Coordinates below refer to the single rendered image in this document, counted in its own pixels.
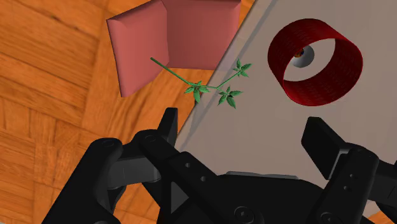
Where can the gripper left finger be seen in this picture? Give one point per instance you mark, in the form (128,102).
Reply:
(145,161)

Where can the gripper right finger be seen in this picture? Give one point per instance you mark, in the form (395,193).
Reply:
(344,164)

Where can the green leafy plant sprig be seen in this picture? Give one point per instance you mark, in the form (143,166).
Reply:
(198,88)

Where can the small grey round object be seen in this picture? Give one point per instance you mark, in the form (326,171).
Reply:
(305,57)

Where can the pink cushioned seat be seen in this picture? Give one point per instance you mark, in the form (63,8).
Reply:
(161,40)

